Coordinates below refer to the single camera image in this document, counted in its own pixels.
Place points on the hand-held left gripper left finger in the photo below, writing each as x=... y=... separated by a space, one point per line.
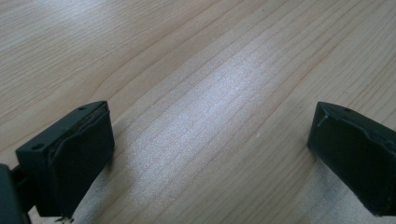
x=71 y=155

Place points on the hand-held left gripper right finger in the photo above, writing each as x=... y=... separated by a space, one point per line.
x=358 y=155

